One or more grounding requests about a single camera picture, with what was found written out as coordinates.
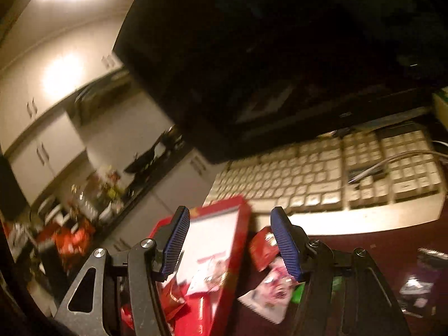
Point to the white pink snack packet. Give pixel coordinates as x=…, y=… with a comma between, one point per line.
x=269, y=294

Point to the green packet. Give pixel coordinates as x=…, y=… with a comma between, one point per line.
x=297, y=295

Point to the purple snack packet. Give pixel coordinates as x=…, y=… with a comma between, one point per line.
x=430, y=269

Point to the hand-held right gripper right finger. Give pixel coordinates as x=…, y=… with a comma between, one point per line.
x=285, y=248

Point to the black computer monitor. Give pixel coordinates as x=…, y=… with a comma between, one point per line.
x=245, y=59

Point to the white computer keyboard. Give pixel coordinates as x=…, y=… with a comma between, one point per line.
x=350, y=222

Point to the red snack packet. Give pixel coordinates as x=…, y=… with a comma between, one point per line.
x=173, y=301
x=260, y=248

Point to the red snack bags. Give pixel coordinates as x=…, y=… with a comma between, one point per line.
x=70, y=241

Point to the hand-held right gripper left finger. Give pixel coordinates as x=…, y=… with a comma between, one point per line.
x=175, y=248

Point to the maroon table cloth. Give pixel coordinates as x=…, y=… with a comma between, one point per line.
x=385, y=241

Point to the white wall cabinets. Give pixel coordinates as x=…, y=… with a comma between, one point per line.
x=52, y=87

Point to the white cabinet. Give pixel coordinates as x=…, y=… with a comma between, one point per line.
x=175, y=192

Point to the red box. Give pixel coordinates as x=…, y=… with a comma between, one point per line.
x=217, y=238

